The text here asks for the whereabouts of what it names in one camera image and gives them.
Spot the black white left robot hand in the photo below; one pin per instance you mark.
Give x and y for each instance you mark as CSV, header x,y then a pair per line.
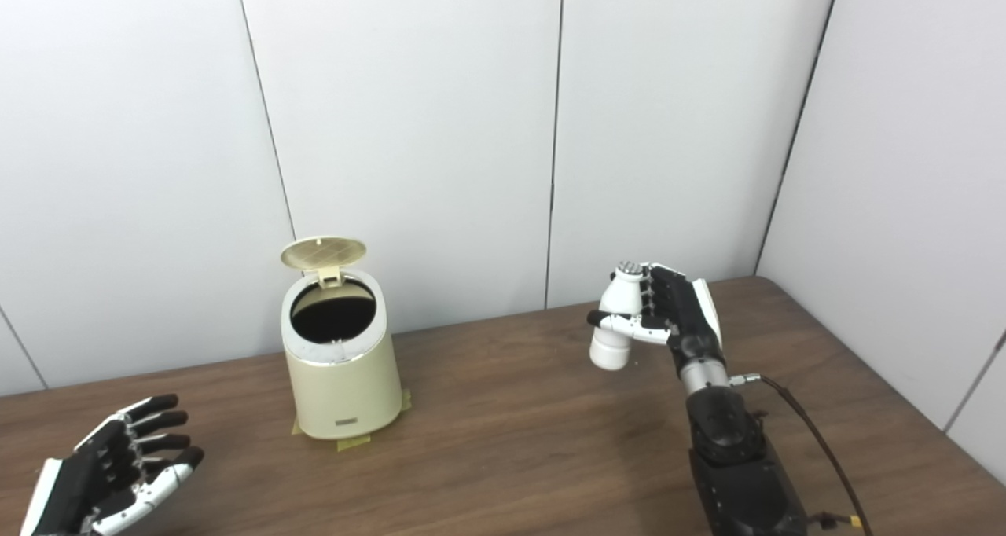
x,y
86,477

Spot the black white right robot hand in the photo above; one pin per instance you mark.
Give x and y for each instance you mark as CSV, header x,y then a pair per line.
x,y
684,312

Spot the small white plastic bottle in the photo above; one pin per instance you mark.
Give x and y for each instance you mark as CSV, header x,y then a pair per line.
x,y
621,296

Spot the cream-colored cylindrical bin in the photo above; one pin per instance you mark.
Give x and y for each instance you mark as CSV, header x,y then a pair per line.
x,y
342,394

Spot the cream round bin lid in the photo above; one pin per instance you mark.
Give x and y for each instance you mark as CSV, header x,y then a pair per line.
x,y
322,253

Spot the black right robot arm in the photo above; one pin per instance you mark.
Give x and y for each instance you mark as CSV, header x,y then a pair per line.
x,y
731,457

